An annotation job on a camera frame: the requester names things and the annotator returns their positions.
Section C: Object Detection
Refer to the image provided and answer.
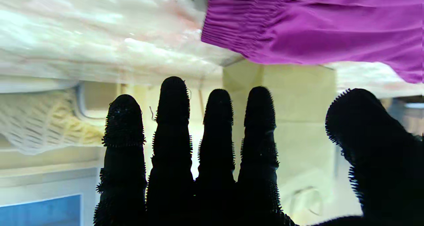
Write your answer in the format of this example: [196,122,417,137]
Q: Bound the knitted beige cushion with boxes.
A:
[0,89,106,155]

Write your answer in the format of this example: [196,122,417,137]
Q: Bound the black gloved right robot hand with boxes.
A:
[94,76,424,226]

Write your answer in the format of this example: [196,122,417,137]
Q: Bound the purple shorts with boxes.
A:
[201,0,424,84]

